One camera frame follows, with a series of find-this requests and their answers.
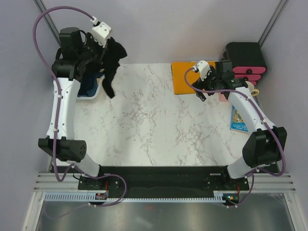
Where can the white slotted cable duct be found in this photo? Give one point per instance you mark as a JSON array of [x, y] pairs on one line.
[[99, 197]]

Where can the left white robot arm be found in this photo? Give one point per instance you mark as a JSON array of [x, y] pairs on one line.
[[70, 64]]

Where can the aluminium frame rail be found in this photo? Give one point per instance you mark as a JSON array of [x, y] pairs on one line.
[[263, 183]]

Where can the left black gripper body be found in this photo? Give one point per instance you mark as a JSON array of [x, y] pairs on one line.
[[92, 51]]

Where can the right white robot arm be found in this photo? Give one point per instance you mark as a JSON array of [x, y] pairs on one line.
[[264, 149]]

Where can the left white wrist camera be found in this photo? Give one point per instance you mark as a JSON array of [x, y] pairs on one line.
[[101, 33]]

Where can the white laundry basket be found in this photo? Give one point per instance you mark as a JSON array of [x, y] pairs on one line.
[[88, 98]]

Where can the yellow mug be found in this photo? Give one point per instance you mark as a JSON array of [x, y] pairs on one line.
[[254, 92]]

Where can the black t shirt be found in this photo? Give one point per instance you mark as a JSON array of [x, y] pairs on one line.
[[113, 53]]

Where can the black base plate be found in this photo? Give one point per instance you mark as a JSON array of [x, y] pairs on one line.
[[164, 182]]

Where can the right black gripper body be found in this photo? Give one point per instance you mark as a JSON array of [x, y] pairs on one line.
[[207, 84]]

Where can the black pink drawer unit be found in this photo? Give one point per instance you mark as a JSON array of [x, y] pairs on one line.
[[247, 60]]

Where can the blue children's book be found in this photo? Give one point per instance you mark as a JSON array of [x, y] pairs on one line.
[[238, 120]]

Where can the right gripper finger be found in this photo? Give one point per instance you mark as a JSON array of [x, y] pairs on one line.
[[200, 95], [212, 73]]

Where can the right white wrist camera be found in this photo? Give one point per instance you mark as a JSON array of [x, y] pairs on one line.
[[202, 67]]

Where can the pink toy block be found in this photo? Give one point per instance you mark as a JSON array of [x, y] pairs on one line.
[[222, 98]]

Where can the navy blue t shirt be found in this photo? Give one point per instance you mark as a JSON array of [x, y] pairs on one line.
[[89, 84]]

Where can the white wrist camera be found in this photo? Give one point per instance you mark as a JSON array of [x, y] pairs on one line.
[[101, 33], [202, 67]]

